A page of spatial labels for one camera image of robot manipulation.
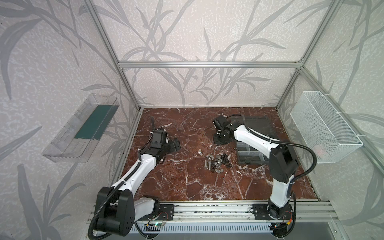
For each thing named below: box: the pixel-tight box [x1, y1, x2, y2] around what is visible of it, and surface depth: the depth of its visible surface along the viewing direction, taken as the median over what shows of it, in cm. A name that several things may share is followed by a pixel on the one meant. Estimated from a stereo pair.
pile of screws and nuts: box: [198, 148, 232, 173], surface depth 92 cm
